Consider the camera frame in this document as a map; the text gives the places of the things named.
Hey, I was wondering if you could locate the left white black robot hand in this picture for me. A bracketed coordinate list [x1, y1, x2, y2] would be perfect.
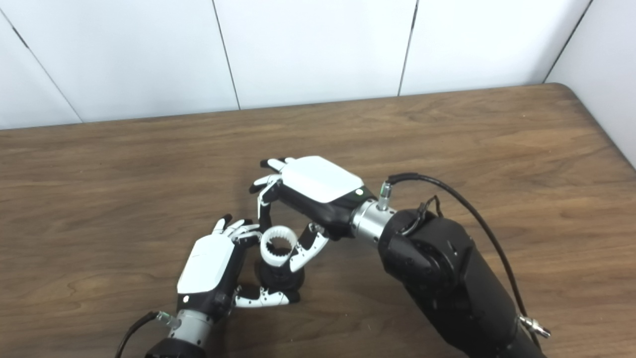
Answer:
[176, 214, 301, 319]

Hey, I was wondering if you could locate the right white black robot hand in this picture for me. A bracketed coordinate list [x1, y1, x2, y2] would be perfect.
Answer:
[249, 156, 376, 273]

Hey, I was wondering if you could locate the white ring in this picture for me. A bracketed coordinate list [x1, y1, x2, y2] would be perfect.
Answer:
[259, 225, 299, 266]

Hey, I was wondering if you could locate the round black part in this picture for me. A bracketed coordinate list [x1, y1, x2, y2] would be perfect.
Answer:
[254, 258, 306, 294]

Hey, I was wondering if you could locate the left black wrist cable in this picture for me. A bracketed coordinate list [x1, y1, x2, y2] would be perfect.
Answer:
[115, 311, 182, 358]

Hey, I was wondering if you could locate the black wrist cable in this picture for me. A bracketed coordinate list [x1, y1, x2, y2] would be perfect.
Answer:
[379, 172, 552, 345]
[115, 311, 182, 358]

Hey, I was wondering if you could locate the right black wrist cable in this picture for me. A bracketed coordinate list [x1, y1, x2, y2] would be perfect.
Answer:
[379, 172, 552, 345]

